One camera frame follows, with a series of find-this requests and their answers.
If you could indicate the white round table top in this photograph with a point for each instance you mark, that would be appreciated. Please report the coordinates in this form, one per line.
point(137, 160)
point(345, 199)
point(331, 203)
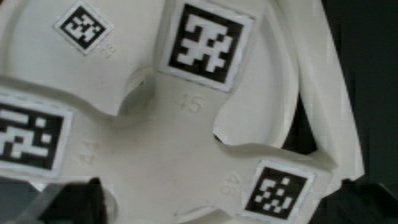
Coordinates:
point(246, 47)

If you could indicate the white cross-shaped table base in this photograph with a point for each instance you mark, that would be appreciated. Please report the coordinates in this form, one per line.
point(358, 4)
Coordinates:
point(184, 179)

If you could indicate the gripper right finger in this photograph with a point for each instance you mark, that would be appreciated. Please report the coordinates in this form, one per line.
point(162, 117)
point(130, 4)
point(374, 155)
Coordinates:
point(361, 204)

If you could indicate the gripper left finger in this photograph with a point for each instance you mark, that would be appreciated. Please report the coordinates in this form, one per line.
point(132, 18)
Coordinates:
point(72, 203)

